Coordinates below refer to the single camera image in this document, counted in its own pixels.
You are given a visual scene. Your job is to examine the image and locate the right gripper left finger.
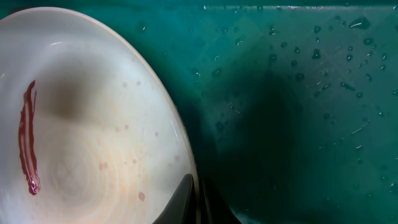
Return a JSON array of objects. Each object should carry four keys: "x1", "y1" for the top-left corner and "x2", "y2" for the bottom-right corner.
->
[{"x1": 153, "y1": 174, "x2": 197, "y2": 224}]

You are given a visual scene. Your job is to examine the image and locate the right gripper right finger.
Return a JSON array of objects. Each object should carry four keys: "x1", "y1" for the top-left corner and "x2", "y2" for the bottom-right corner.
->
[{"x1": 201, "y1": 179, "x2": 241, "y2": 224}]

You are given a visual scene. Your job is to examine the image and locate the light blue rimmed plate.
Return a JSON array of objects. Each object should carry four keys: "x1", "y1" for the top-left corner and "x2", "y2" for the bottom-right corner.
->
[{"x1": 1, "y1": 7, "x2": 197, "y2": 223}]

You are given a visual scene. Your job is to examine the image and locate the teal plastic serving tray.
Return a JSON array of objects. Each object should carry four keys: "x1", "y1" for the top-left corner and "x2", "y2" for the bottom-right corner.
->
[{"x1": 1, "y1": 0, "x2": 397, "y2": 223}]

